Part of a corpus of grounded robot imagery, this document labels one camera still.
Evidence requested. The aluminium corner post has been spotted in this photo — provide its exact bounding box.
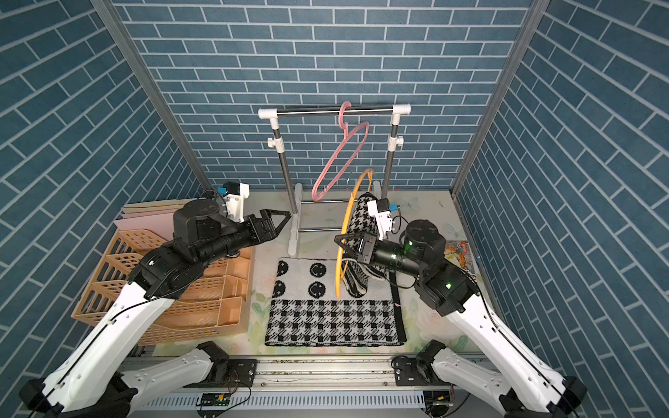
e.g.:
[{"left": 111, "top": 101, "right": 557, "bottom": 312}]
[
  {"left": 451, "top": 0, "right": 550, "bottom": 200},
  {"left": 91, "top": 0, "right": 213, "bottom": 190}
]

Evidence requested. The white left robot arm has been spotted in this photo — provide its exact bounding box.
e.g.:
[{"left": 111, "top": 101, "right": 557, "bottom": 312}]
[{"left": 19, "top": 199, "right": 292, "bottom": 417}]

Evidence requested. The left aluminium corner post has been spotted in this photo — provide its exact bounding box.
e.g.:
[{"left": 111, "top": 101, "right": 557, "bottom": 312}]
[{"left": 91, "top": 0, "right": 213, "bottom": 190}]

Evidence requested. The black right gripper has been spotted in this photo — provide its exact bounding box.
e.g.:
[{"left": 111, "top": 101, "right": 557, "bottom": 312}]
[{"left": 337, "top": 233, "right": 427, "bottom": 282}]

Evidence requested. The colourful picture book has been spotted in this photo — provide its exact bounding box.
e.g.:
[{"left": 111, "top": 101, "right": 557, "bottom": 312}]
[{"left": 444, "top": 240, "right": 477, "bottom": 275}]

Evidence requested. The right aluminium corner post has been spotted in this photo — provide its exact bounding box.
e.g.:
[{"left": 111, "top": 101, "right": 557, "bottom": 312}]
[{"left": 451, "top": 0, "right": 550, "bottom": 200}]

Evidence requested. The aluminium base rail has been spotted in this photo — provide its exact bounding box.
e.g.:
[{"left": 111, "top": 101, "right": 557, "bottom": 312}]
[{"left": 130, "top": 355, "right": 489, "bottom": 417}]

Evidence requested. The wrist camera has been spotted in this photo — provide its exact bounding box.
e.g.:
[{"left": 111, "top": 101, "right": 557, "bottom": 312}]
[
  {"left": 217, "top": 181, "right": 250, "bottom": 222},
  {"left": 367, "top": 198, "right": 399, "bottom": 240}
]

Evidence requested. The white steel clothes rack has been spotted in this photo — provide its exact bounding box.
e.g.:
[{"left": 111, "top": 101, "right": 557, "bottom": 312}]
[{"left": 254, "top": 104, "right": 411, "bottom": 258}]

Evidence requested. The orange clothes hanger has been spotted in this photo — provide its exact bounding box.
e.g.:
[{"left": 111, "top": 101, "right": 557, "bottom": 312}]
[{"left": 333, "top": 168, "right": 376, "bottom": 300}]

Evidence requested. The houndstooth black white scarf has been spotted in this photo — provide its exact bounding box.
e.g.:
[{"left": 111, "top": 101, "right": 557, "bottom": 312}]
[{"left": 342, "top": 192, "right": 390, "bottom": 299}]

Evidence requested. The smiley plaid black white scarf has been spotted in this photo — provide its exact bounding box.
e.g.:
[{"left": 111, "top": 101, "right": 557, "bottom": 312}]
[{"left": 265, "top": 258, "right": 407, "bottom": 348}]

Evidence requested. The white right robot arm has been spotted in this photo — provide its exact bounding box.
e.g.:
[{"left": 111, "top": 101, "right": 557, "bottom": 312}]
[{"left": 334, "top": 219, "right": 587, "bottom": 417}]

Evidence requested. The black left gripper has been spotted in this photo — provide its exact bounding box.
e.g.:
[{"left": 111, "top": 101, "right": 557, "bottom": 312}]
[{"left": 194, "top": 207, "right": 291, "bottom": 266}]

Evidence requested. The green circuit board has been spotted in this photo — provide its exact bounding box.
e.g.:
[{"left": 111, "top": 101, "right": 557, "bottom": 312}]
[{"left": 196, "top": 393, "right": 231, "bottom": 409}]

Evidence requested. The orange plastic file organizer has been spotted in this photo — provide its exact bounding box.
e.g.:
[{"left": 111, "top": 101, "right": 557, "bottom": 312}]
[{"left": 71, "top": 229, "right": 254, "bottom": 346}]

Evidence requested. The pink clothes hanger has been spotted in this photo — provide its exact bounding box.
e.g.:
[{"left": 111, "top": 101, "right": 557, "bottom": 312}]
[{"left": 311, "top": 101, "right": 370, "bottom": 202}]

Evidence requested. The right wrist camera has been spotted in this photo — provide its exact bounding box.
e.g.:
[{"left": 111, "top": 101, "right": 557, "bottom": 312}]
[{"left": 367, "top": 198, "right": 399, "bottom": 240}]

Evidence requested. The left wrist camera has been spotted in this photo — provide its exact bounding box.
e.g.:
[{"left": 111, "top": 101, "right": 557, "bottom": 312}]
[{"left": 217, "top": 181, "right": 250, "bottom": 222}]

